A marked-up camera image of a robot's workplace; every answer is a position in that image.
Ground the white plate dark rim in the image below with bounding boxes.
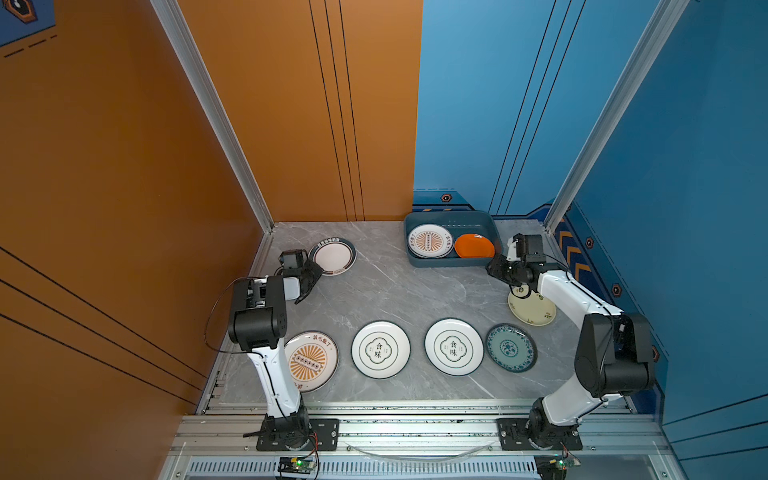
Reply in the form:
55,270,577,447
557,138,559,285
309,237,357,276

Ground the orange plastic plate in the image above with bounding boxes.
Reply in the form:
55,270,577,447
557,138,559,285
454,233,496,259

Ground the cream plate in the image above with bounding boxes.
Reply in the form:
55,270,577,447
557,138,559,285
507,285,557,327

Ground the orange sunburst plate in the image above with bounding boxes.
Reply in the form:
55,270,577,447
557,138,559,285
285,331,339,393
407,224,454,259

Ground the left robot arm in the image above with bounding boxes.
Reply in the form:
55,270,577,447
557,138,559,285
228,250,323,450

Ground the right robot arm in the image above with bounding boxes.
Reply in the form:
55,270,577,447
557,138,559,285
486,255,655,450

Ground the teal plastic bin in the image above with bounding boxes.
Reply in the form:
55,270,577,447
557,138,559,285
404,211,503,268

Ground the teal patterned plate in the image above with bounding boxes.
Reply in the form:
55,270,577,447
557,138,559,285
485,324,538,373

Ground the orange sunburst plate front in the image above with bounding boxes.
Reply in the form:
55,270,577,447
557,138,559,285
285,331,339,393

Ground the white plate black emblem right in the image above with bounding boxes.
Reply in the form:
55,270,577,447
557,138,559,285
424,318,485,377

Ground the white plate black emblem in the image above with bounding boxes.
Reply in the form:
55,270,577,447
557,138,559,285
424,318,485,377
351,320,411,380

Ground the white plate black emblem left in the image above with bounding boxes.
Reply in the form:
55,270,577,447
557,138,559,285
351,320,411,380

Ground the left green circuit board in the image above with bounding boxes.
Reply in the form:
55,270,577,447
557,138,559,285
276,456,319,479

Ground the right circuit board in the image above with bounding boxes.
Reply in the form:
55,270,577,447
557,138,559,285
534,456,582,480

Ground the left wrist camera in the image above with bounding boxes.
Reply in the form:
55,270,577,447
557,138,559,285
279,249,308,277

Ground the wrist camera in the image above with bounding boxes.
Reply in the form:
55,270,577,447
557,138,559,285
507,233,547,263
279,249,308,277

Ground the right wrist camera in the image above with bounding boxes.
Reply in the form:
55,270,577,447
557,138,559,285
507,233,547,263

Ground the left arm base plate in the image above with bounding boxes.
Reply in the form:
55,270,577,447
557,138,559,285
256,417,340,453

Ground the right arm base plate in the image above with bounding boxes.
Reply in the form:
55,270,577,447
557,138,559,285
496,418,583,451

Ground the aluminium rail frame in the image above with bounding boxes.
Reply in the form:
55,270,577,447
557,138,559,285
159,399,686,479

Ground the left aluminium corner post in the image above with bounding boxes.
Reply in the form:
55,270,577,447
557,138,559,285
150,0,275,235

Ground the aluminium corner post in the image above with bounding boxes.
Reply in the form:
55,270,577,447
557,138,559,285
150,0,275,235
543,0,689,234

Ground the right aluminium corner post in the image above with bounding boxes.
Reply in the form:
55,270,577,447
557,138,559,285
543,0,689,234

